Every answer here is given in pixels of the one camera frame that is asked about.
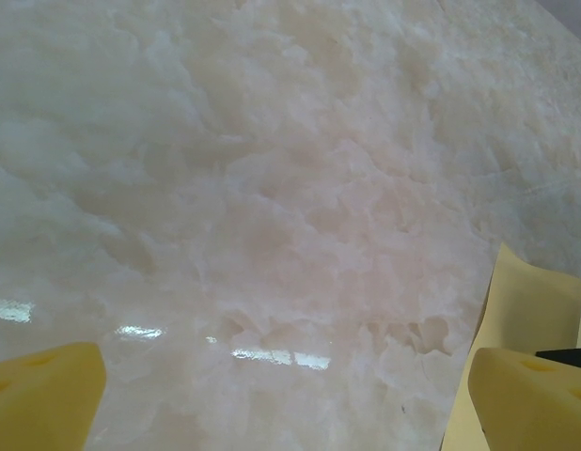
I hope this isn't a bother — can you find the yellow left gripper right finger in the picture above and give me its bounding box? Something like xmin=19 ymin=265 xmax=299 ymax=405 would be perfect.
xmin=466 ymin=346 xmax=581 ymax=451

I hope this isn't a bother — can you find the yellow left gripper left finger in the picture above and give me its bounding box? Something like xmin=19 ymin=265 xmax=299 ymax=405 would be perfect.
xmin=0 ymin=341 xmax=108 ymax=451

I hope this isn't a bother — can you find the yellow cloth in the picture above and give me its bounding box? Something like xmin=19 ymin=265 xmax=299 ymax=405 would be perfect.
xmin=439 ymin=241 xmax=581 ymax=451

